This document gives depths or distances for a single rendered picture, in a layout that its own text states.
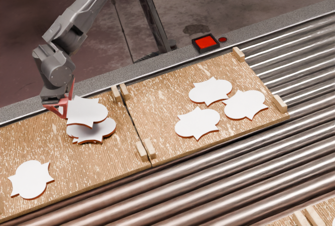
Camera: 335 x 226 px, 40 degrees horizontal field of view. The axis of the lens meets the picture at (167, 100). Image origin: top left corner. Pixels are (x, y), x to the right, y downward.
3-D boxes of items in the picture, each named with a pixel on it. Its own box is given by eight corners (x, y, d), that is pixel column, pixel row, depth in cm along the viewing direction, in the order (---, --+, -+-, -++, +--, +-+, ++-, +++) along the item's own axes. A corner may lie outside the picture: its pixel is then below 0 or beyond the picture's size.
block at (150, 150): (144, 145, 129) (142, 138, 127) (150, 143, 129) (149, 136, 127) (151, 160, 124) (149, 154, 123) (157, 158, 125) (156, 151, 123)
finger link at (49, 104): (79, 105, 131) (70, 79, 124) (74, 123, 125) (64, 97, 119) (56, 107, 132) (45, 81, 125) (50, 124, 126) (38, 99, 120)
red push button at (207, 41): (194, 43, 166) (194, 40, 165) (210, 38, 167) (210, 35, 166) (201, 52, 161) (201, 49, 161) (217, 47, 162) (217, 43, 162)
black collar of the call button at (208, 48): (191, 43, 166) (191, 39, 165) (211, 36, 168) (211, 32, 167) (200, 54, 161) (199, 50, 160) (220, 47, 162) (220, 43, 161)
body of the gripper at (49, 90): (73, 75, 128) (65, 53, 123) (65, 100, 120) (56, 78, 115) (50, 76, 129) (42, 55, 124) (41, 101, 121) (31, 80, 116)
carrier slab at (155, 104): (120, 92, 151) (119, 88, 149) (236, 54, 157) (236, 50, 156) (153, 167, 125) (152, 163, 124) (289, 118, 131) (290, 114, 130)
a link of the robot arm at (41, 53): (48, 38, 119) (27, 47, 117) (58, 49, 114) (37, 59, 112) (56, 59, 123) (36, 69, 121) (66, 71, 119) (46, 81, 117)
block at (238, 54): (232, 54, 155) (232, 47, 153) (237, 52, 155) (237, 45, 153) (240, 63, 150) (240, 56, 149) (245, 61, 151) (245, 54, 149)
